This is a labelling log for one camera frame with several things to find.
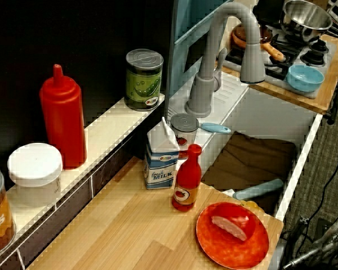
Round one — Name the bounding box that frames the brown cloth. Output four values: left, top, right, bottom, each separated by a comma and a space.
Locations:
202, 130, 297, 213

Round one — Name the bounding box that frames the black cable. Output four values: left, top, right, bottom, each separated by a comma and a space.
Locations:
301, 134, 338, 226

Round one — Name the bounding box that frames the blue shelf rack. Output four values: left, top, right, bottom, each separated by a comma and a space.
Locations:
164, 0, 234, 119

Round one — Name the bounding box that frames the red white food piece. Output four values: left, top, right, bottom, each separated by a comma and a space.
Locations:
211, 204, 256, 242

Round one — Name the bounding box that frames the steel pot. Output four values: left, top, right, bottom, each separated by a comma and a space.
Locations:
279, 0, 333, 43

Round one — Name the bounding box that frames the metal stand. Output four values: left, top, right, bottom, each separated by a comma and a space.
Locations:
281, 213, 338, 270

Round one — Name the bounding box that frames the green pea can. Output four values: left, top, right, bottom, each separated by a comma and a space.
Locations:
124, 48, 164, 111

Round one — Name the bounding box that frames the red sauce bottle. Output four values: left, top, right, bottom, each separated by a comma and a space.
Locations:
172, 143, 203, 212

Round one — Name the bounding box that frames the small blue handled utensil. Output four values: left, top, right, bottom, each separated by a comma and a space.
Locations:
198, 122, 232, 134

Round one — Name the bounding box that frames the red squeeze bottle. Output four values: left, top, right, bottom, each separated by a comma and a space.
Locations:
39, 64, 88, 170

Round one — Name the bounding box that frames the light blue bowl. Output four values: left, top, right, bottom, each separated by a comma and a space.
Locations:
286, 65, 325, 93

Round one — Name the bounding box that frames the tomato can grey lid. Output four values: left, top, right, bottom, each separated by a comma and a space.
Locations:
170, 113, 200, 160

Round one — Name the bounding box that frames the orange pan wooden handle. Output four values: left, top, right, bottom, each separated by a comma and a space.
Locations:
231, 24, 286, 62

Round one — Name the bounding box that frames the long blue handled utensil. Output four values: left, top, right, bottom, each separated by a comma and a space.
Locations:
222, 178, 284, 201

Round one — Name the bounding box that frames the wooden counter board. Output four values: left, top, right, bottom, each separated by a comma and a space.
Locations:
221, 35, 338, 113

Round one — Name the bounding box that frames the toy stove with black burners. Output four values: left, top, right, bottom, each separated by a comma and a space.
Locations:
222, 26, 336, 100

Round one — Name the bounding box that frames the grey toy faucet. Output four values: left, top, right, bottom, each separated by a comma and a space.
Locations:
185, 2, 266, 118

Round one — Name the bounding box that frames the blue white milk carton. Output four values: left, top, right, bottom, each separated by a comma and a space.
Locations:
144, 116, 180, 191

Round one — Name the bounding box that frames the orange plate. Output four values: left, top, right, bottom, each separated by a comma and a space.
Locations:
196, 201, 270, 267

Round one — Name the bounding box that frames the yellow toy food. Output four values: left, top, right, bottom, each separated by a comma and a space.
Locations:
240, 200, 264, 212

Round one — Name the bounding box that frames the white toy sink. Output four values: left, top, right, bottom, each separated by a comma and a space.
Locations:
168, 71, 323, 220

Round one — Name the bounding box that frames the white lidded jar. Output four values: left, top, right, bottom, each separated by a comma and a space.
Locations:
7, 142, 64, 208

